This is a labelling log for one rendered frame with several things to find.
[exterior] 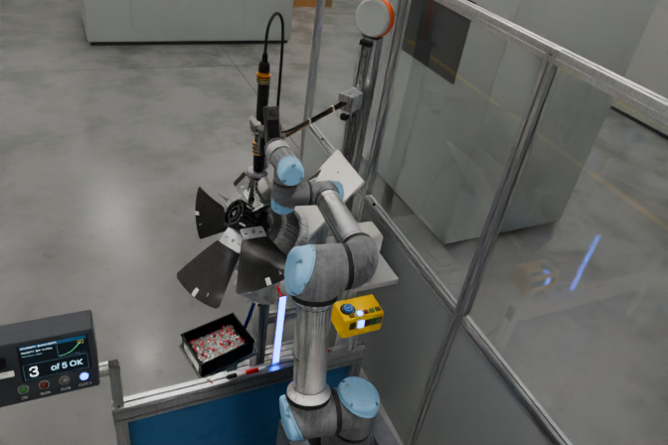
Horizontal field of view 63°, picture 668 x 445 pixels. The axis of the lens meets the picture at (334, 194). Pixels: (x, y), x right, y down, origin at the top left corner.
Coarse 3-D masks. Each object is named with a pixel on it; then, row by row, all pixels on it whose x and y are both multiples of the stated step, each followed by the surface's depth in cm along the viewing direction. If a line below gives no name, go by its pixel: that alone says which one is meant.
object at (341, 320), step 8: (368, 296) 200; (336, 304) 195; (344, 304) 195; (352, 304) 196; (360, 304) 196; (368, 304) 197; (376, 304) 198; (336, 312) 194; (344, 312) 192; (352, 312) 193; (376, 312) 194; (336, 320) 195; (344, 320) 189; (352, 320) 190; (360, 320) 192; (336, 328) 196; (344, 328) 190; (360, 328) 194; (368, 328) 196; (376, 328) 198; (344, 336) 193
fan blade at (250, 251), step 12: (252, 240) 200; (264, 240) 201; (240, 252) 196; (252, 252) 196; (264, 252) 196; (276, 252) 197; (240, 264) 193; (252, 264) 192; (264, 264) 192; (276, 264) 192; (240, 276) 190; (252, 276) 189; (264, 276) 188; (276, 276) 188; (240, 288) 187; (252, 288) 186
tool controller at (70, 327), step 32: (32, 320) 152; (64, 320) 152; (0, 352) 141; (32, 352) 144; (64, 352) 147; (96, 352) 159; (0, 384) 143; (32, 384) 147; (64, 384) 150; (96, 384) 155
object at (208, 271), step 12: (204, 252) 210; (216, 252) 209; (228, 252) 210; (192, 264) 211; (204, 264) 209; (216, 264) 209; (228, 264) 209; (180, 276) 212; (192, 276) 210; (204, 276) 209; (216, 276) 208; (228, 276) 208; (192, 288) 209; (204, 288) 208; (216, 288) 207; (204, 300) 207; (216, 300) 206
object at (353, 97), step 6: (348, 90) 231; (354, 90) 231; (360, 90) 232; (342, 96) 227; (348, 96) 226; (354, 96) 226; (360, 96) 230; (348, 102) 227; (354, 102) 227; (360, 102) 232; (342, 108) 230; (348, 108) 228; (354, 108) 229
